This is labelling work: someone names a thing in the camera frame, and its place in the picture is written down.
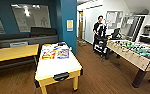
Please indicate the white illuminated table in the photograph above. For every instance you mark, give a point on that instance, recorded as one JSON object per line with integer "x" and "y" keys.
{"x": 57, "y": 70}

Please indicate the white framed wall board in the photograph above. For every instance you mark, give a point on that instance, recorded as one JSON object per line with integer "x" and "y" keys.
{"x": 113, "y": 20}

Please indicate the dark long sofa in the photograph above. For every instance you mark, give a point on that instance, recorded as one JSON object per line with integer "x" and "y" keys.
{"x": 27, "y": 36}

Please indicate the red cereal box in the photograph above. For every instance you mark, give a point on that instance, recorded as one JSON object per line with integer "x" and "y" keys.
{"x": 48, "y": 54}

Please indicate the black wheeled cart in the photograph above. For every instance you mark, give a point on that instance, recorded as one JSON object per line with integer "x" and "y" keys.
{"x": 106, "y": 43}

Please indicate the wooden yellow table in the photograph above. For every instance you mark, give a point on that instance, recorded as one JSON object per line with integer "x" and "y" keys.
{"x": 11, "y": 52}

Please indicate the person in black shirt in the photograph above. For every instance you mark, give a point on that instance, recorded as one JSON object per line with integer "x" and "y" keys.
{"x": 99, "y": 31}

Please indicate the beige framed wall notice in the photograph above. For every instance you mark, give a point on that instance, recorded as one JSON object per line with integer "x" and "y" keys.
{"x": 69, "y": 25}

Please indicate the purple snack box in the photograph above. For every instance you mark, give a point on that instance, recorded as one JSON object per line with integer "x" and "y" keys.
{"x": 62, "y": 53}

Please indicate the green foosball table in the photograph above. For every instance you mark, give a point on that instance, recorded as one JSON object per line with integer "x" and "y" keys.
{"x": 134, "y": 55}

